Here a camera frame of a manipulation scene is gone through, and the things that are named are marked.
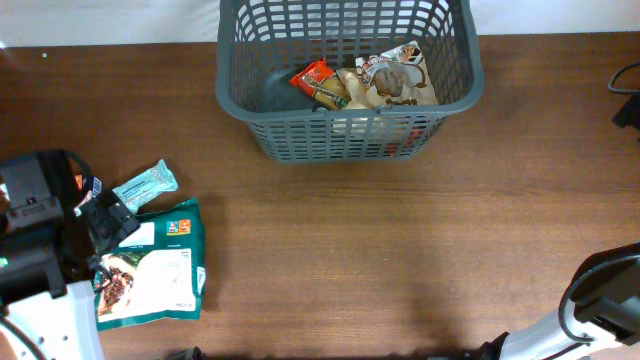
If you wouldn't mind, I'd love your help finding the green food pouch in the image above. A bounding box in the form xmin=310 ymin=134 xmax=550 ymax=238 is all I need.
xmin=94 ymin=198 xmax=206 ymax=331

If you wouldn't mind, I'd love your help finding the orange spaghetti pasta package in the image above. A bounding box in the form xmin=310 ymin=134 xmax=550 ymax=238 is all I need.
xmin=288 ymin=56 xmax=426 ymax=156

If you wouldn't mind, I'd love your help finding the beige dried mushroom bag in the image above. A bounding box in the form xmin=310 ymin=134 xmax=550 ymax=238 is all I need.
xmin=335 ymin=40 xmax=440 ymax=141

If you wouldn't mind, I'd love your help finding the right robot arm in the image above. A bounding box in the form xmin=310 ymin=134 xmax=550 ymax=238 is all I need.
xmin=470 ymin=243 xmax=639 ymax=360

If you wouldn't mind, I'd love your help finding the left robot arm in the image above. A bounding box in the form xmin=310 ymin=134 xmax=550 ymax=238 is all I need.
xmin=1 ymin=150 xmax=140 ymax=359

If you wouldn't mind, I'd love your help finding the multicolour tissue pack bundle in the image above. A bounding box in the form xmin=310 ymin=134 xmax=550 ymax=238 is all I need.
xmin=75 ymin=174 xmax=103 ymax=199

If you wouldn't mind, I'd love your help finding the mint green snack bar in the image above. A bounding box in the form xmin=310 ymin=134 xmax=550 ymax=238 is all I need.
xmin=113 ymin=159 xmax=179 ymax=214

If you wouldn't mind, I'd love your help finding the grey plastic lattice basket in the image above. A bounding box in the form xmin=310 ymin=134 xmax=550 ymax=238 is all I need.
xmin=216 ymin=0 xmax=484 ymax=163

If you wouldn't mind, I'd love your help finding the black cable at table edge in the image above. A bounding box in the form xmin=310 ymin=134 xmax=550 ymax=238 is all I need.
xmin=607 ymin=61 xmax=640 ymax=132

